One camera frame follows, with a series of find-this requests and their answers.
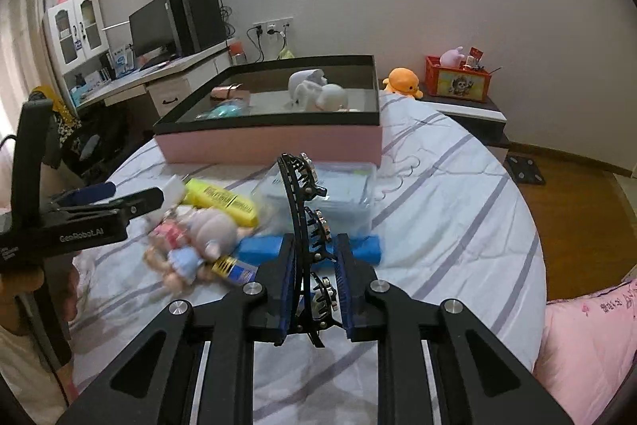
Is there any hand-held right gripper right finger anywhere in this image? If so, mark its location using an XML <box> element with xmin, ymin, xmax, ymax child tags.
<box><xmin>334</xmin><ymin>233</ymin><xmax>573</xmax><ymax>425</ymax></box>

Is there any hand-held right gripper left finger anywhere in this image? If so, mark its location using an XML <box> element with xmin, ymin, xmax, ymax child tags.
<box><xmin>55</xmin><ymin>233</ymin><xmax>299</xmax><ymax>425</ymax></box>

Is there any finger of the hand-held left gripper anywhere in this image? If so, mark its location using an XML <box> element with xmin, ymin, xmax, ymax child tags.
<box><xmin>107</xmin><ymin>187</ymin><xmax>165</xmax><ymax>217</ymax></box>
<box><xmin>55</xmin><ymin>182</ymin><xmax>117</xmax><ymax>209</ymax></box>

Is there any blue highlighter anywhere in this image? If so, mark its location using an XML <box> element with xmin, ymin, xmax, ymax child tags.
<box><xmin>214</xmin><ymin>233</ymin><xmax>384</xmax><ymax>284</ymax></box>

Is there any pink haired doll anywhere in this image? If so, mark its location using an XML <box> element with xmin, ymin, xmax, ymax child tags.
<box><xmin>144</xmin><ymin>203</ymin><xmax>240</xmax><ymax>294</ymax></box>

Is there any yellow highlighter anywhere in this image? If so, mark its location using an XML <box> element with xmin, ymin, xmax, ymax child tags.
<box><xmin>184</xmin><ymin>177</ymin><xmax>260</xmax><ymax>227</ymax></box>

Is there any clear plastic box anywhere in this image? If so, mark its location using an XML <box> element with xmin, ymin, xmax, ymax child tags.
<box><xmin>254</xmin><ymin>161</ymin><xmax>376</xmax><ymax>231</ymax></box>

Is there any black jewelled headband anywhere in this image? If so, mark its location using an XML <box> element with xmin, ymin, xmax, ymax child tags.
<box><xmin>276</xmin><ymin>153</ymin><xmax>344</xmax><ymax>349</ymax></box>

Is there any teal egg-shaped case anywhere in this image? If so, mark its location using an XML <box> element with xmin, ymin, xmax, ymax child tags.
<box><xmin>199</xmin><ymin>99</ymin><xmax>250</xmax><ymax>119</ymax></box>

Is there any rose gold metallic case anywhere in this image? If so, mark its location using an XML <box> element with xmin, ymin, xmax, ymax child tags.
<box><xmin>211</xmin><ymin>84</ymin><xmax>250</xmax><ymax>100</ymax></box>

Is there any pink box with black rim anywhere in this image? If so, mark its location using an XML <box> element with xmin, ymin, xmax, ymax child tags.
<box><xmin>152</xmin><ymin>55</ymin><xmax>383</xmax><ymax>167</ymax></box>

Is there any white round figurine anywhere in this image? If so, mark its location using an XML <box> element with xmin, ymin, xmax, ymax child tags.
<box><xmin>316</xmin><ymin>84</ymin><xmax>349</xmax><ymax>112</ymax></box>

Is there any white cup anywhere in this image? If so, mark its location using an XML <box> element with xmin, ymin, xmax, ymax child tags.
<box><xmin>289</xmin><ymin>69</ymin><xmax>326</xmax><ymax>110</ymax></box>

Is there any person's left forearm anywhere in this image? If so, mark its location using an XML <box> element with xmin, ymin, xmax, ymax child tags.
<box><xmin>0</xmin><ymin>325</ymin><xmax>75</xmax><ymax>425</ymax></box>

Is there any person's left hand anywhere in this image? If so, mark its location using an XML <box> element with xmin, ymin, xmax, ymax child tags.
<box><xmin>0</xmin><ymin>262</ymin><xmax>80</xmax><ymax>336</ymax></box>

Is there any black office chair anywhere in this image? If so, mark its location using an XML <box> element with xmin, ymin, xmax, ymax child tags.
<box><xmin>50</xmin><ymin>106</ymin><xmax>133</xmax><ymax>179</ymax></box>

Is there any white desk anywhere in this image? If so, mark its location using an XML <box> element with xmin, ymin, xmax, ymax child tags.
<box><xmin>70</xmin><ymin>39</ymin><xmax>237</xmax><ymax>117</ymax></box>

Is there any blue and white box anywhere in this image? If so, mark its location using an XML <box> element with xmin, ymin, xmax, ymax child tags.
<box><xmin>110</xmin><ymin>47</ymin><xmax>136</xmax><ymax>74</ymax></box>

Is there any white glass-door cabinet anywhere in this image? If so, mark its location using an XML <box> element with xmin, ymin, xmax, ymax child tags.
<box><xmin>42</xmin><ymin>0</ymin><xmax>110</xmax><ymax>77</ymax></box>

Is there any beige curtain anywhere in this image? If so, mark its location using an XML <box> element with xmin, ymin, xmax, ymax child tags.
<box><xmin>0</xmin><ymin>0</ymin><xmax>75</xmax><ymax>147</ymax></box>

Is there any black computer monitor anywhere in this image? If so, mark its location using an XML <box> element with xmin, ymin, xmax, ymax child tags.
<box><xmin>128</xmin><ymin>0</ymin><xmax>180</xmax><ymax>57</ymax></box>

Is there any black computer tower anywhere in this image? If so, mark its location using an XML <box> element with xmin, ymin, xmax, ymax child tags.
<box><xmin>166</xmin><ymin>0</ymin><xmax>230</xmax><ymax>57</ymax></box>

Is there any low black-topped bench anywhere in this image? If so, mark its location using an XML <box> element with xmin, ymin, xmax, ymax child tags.
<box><xmin>378</xmin><ymin>79</ymin><xmax>511</xmax><ymax>147</ymax></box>

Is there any orange plush toy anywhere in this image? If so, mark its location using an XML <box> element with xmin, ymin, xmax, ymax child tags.
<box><xmin>382</xmin><ymin>67</ymin><xmax>424</xmax><ymax>100</ymax></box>

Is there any red crate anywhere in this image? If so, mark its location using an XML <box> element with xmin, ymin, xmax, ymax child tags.
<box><xmin>424</xmin><ymin>55</ymin><xmax>493</xmax><ymax>103</ymax></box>

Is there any pink plush toy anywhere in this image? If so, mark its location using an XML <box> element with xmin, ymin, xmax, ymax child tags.
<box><xmin>440</xmin><ymin>47</ymin><xmax>469</xmax><ymax>68</ymax></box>

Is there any pink pillow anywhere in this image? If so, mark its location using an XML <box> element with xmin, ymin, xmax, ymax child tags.
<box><xmin>535</xmin><ymin>278</ymin><xmax>637</xmax><ymax>425</ymax></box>

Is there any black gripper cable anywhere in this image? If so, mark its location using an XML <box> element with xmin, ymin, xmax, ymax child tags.
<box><xmin>15</xmin><ymin>296</ymin><xmax>70</xmax><ymax>408</ymax></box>

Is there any wall power outlet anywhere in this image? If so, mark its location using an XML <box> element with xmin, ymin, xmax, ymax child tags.
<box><xmin>251</xmin><ymin>18</ymin><xmax>294</xmax><ymax>36</ymax></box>

